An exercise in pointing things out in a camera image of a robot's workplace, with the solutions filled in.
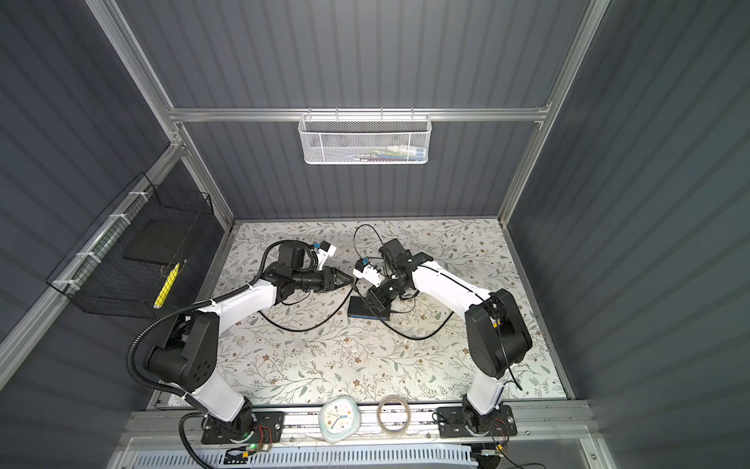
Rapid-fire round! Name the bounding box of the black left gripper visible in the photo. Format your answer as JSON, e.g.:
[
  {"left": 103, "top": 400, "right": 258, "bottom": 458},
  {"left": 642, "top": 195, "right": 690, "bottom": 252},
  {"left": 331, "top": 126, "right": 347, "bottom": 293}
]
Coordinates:
[{"left": 292, "top": 267, "right": 354, "bottom": 292}]

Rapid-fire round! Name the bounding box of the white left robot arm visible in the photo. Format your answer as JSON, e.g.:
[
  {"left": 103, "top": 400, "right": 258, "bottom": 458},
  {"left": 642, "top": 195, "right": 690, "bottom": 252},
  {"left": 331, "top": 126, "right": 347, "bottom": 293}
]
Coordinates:
[{"left": 126, "top": 240, "right": 355, "bottom": 443}]

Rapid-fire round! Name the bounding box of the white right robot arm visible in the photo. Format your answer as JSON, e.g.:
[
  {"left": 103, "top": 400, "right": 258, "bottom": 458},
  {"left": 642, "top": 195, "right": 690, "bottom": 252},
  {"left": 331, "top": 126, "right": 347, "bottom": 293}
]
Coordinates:
[{"left": 354, "top": 238, "right": 533, "bottom": 434}]

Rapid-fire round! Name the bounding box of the white analog clock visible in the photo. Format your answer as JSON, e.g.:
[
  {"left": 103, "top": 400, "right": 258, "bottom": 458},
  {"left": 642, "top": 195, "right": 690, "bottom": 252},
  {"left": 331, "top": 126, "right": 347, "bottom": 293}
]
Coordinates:
[{"left": 318, "top": 395, "right": 361, "bottom": 444}]

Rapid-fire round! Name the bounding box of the white wire mesh basket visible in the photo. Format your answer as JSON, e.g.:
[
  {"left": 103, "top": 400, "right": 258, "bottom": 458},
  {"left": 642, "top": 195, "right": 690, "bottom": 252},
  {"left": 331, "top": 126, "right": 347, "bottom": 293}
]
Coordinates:
[{"left": 298, "top": 115, "right": 433, "bottom": 165}]

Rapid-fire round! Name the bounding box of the clear tape ring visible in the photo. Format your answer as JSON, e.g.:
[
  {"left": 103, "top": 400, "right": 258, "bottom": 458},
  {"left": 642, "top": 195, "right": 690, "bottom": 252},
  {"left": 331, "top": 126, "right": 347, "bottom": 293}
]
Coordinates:
[{"left": 376, "top": 395, "right": 412, "bottom": 436}]

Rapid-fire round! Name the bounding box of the black wire wall basket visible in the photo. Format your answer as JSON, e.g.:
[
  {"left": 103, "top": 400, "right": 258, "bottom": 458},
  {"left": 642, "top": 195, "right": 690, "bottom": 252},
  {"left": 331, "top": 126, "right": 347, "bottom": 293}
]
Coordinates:
[{"left": 46, "top": 174, "right": 215, "bottom": 319}]

